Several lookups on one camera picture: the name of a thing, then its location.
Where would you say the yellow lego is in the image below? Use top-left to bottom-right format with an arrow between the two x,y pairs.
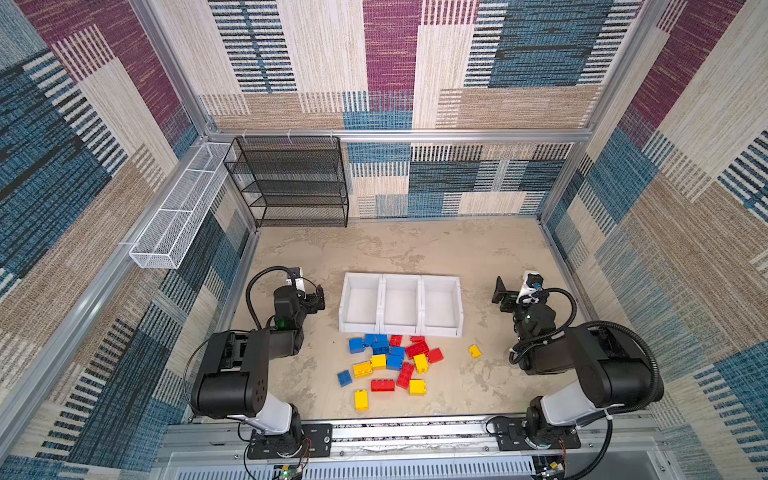
413,354 -> 429,375
354,390 -> 369,412
408,379 -> 427,396
370,354 -> 387,371
353,361 -> 373,379

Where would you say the large red lego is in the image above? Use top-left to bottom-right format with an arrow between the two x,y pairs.
405,341 -> 429,359

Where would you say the long red lego front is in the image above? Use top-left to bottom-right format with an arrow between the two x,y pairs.
370,379 -> 396,393

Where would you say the red lego diagonal brick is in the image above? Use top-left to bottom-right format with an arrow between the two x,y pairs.
396,362 -> 415,390

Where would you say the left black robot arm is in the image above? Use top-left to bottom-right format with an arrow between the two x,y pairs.
190,285 -> 325,458

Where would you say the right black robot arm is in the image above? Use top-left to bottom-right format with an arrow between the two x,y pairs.
491,271 -> 664,449

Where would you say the left white bin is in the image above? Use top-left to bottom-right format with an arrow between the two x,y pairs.
338,272 -> 383,334

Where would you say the white bin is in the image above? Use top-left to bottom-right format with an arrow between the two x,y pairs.
338,272 -> 383,334
379,274 -> 421,335
420,275 -> 464,338

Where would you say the right white bin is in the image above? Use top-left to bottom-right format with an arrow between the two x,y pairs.
420,275 -> 464,338

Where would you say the blue lego pair back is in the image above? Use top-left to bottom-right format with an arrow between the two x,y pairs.
364,334 -> 391,355

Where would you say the small blue lego left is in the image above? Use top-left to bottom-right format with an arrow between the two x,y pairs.
337,370 -> 353,387

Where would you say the middle white bin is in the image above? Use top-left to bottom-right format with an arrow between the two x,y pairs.
379,274 -> 421,335

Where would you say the red lego right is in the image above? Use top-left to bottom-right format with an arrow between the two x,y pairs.
426,348 -> 444,364

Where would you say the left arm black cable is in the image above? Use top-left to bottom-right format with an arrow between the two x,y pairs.
245,265 -> 301,330

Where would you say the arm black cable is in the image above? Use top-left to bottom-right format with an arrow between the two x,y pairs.
245,265 -> 301,330
508,286 -> 661,480

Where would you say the black wire shelf rack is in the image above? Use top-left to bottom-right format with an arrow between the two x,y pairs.
224,136 -> 350,228

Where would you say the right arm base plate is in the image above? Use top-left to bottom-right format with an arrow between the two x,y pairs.
485,415 -> 582,451

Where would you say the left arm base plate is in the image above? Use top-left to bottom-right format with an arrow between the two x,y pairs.
245,423 -> 333,460

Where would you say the white wire mesh basket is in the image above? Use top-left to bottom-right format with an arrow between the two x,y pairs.
129,143 -> 229,270

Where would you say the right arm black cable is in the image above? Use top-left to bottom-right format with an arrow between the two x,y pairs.
508,286 -> 661,480

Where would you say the aluminium front rail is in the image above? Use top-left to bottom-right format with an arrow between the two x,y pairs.
150,412 -> 684,479

